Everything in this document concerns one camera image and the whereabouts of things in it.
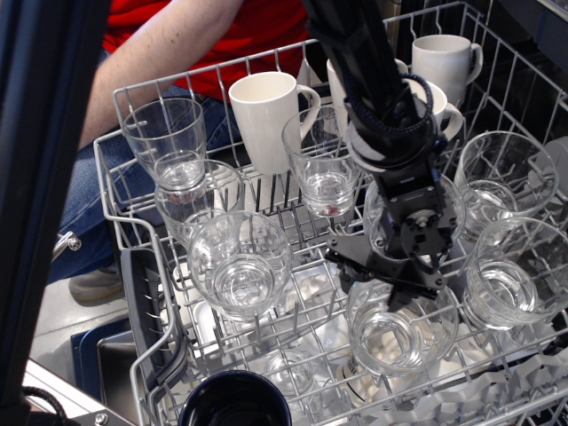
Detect person's bare forearm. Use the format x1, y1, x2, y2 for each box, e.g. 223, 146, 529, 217
77, 1, 242, 150

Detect blue jeans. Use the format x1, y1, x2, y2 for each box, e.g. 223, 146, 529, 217
46, 48, 243, 285

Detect red shirt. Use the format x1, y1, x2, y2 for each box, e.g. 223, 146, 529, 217
102, 0, 308, 100

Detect metal clamp with knobs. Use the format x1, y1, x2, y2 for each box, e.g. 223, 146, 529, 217
51, 231, 82, 262

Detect dark foreground post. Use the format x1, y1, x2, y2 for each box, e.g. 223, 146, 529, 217
1, 1, 110, 425

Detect tall glass tumbler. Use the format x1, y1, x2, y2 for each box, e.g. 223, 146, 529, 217
281, 104, 361, 217
122, 98, 207, 191

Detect round glass cup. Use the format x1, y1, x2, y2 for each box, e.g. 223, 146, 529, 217
345, 280, 460, 376
187, 211, 293, 322
454, 130, 559, 241
363, 176, 466, 243
462, 217, 567, 331

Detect white mug far back right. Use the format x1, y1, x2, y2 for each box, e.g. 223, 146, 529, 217
411, 35, 484, 107

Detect small glass lower rack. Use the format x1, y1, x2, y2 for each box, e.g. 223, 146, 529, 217
264, 349, 314, 398

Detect tall glass tumbler back left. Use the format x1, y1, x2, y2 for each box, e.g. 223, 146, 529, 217
122, 98, 207, 191

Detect dark blue mug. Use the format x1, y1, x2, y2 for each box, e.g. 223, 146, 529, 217
177, 370, 292, 426

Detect grey wire dishwasher rack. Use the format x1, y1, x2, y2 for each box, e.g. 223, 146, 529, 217
92, 0, 568, 426

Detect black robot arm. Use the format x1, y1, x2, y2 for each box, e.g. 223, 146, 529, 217
304, 1, 457, 312

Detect glass cup under tumbler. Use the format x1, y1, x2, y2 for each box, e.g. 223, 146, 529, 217
154, 159, 245, 249

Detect grey rack handle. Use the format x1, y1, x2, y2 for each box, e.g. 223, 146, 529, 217
121, 248, 187, 391

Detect tall glass tumbler centre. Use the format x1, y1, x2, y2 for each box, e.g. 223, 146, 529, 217
281, 104, 361, 217

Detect white mug middle back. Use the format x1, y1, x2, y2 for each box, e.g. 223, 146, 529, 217
326, 57, 409, 138

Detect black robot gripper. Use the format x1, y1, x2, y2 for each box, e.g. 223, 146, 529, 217
325, 237, 447, 312

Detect white mug right front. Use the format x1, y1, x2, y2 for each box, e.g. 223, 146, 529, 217
405, 79, 463, 141

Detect grey shoe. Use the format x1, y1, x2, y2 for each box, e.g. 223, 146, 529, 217
68, 265, 123, 304

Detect tall white mug left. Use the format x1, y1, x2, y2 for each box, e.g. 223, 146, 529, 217
228, 71, 321, 175

